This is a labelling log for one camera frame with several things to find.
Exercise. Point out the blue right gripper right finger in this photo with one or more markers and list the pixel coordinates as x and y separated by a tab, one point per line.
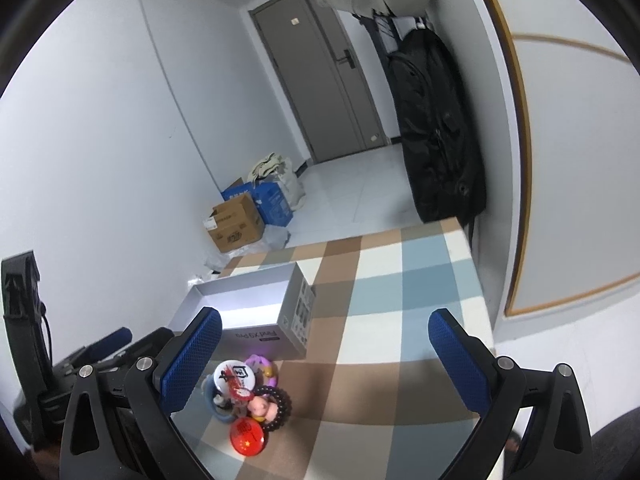
467	361

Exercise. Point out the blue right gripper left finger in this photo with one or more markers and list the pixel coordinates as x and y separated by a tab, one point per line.
182	360

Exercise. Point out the pink pig charm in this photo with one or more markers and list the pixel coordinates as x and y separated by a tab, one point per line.
262	409

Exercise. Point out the white round badge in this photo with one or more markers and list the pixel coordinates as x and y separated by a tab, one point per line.
232	374

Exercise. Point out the checkered table cloth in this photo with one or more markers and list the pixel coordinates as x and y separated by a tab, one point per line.
370	400

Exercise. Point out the grey open shoe box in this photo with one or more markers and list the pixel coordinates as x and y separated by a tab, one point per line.
266	312

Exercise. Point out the silver plastic bag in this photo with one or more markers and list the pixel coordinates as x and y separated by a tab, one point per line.
210	269

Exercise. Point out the brown cardboard box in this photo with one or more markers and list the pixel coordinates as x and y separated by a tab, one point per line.
235	223

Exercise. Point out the grey plastic parcel bag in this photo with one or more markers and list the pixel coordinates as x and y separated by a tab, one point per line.
275	237

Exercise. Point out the black large backpack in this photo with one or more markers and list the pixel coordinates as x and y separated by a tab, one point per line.
439	141

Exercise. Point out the blue cardboard box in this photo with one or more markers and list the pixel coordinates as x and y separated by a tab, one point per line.
268	199

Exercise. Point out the white bag with clothes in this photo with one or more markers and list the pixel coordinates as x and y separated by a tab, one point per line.
278	169

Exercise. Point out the black metal rack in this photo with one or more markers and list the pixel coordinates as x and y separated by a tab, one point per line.
387	31

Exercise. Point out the grey door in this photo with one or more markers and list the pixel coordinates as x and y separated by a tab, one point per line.
321	77

